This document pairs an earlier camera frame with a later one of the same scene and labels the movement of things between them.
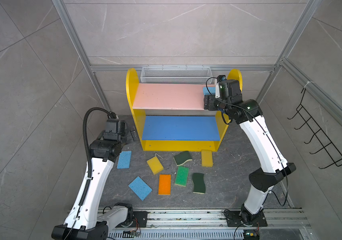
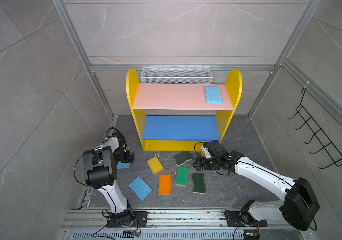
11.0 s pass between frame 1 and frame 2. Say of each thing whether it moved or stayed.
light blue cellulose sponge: stayed
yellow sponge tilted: stayed
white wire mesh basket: stayed
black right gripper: moved
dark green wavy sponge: stayed
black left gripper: moved
